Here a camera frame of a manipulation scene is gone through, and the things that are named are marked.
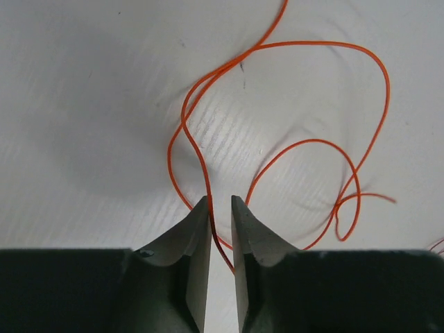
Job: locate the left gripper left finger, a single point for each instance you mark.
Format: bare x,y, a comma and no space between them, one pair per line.
160,287

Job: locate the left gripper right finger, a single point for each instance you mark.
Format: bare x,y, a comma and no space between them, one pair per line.
281,288

